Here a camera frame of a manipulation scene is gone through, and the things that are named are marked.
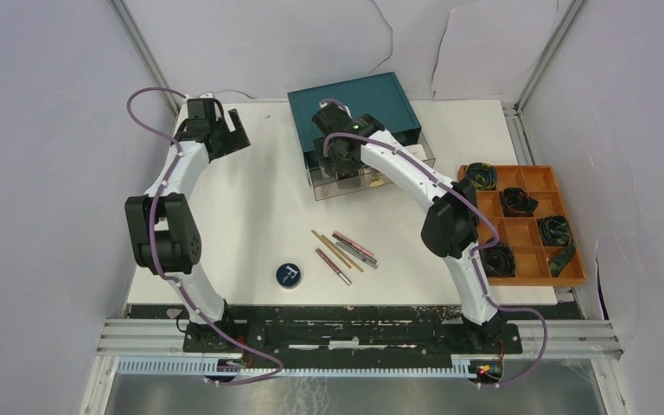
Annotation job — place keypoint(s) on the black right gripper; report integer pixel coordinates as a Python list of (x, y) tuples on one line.
[(323, 160)]

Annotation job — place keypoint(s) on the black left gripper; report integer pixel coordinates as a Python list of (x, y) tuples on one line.
[(237, 139)]

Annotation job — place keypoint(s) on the clear acrylic drawer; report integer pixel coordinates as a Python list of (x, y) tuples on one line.
[(324, 184)]

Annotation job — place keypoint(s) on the round blue tin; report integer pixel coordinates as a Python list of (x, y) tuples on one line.
[(288, 275)]

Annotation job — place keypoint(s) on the black square powder compact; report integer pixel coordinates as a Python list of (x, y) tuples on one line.
[(348, 180)]

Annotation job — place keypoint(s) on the white cube box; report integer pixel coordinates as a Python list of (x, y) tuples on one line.
[(418, 151)]

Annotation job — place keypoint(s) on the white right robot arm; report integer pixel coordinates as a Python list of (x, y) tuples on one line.
[(449, 230)]

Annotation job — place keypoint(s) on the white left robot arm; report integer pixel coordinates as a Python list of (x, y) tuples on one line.
[(164, 236)]

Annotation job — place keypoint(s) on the pink makeup pencil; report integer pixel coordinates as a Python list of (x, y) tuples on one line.
[(346, 240)]

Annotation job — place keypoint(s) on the grey makeup pencil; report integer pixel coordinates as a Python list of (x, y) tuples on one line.
[(363, 258)]

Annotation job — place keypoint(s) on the teal drawer organizer box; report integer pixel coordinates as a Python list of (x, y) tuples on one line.
[(380, 95)]

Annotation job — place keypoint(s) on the gold pencil left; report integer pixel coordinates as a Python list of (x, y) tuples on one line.
[(330, 250)]

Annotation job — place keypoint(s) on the gold pencil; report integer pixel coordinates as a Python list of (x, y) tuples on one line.
[(354, 265), (330, 250)]

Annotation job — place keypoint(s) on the gold pencil right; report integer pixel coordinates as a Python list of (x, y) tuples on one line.
[(354, 265)]

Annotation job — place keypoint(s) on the red silver lip pencil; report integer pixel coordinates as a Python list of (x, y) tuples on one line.
[(336, 270)]

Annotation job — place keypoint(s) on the rolled dark tie top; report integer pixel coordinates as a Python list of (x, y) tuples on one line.
[(483, 176)]

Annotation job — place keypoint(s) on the rolled dark tie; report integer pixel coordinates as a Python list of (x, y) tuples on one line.
[(499, 261), (483, 176), (516, 202), (555, 231)]

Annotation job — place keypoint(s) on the rolled dark tie middle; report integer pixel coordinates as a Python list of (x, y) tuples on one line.
[(516, 202)]

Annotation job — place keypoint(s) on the rolled dark tie bottom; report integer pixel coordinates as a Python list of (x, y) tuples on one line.
[(499, 261)]

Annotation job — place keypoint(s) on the orange compartment tray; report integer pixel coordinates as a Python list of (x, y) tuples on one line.
[(522, 234)]

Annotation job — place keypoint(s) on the rolled dark tie right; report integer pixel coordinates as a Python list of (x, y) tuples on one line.
[(555, 231)]

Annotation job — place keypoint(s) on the aluminium frame rail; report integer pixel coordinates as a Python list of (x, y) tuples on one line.
[(135, 36)]

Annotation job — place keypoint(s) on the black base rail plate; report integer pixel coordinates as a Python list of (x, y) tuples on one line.
[(325, 337)]

